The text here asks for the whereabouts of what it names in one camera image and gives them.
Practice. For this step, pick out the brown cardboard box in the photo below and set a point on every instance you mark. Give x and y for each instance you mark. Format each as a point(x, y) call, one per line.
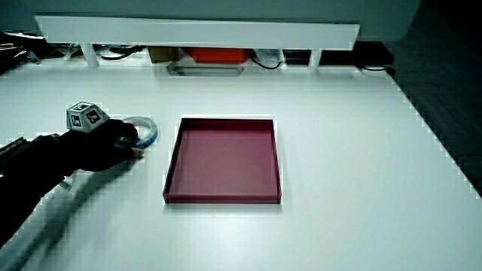
point(162, 54)

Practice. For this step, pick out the person's right forearm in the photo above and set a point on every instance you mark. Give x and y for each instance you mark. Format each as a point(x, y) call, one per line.
point(30, 169)

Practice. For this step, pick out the white desk shelf riser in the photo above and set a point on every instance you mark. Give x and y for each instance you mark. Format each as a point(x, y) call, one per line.
point(188, 34)

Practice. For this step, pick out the orange box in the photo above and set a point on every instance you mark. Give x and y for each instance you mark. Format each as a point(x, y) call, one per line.
point(218, 55)

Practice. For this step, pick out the person's right hand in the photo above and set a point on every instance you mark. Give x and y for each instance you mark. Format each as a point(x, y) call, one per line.
point(98, 150)

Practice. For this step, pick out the white power adapter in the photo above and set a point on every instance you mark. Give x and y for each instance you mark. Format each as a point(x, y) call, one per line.
point(268, 55)

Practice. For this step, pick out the dark equipment clutter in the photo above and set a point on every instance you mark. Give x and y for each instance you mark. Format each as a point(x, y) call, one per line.
point(11, 50)

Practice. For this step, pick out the maroon rectangular tray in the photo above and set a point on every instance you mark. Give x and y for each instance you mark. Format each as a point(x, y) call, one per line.
point(226, 162)

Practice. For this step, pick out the blue tape roll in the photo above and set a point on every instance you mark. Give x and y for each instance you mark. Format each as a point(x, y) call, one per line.
point(152, 130)

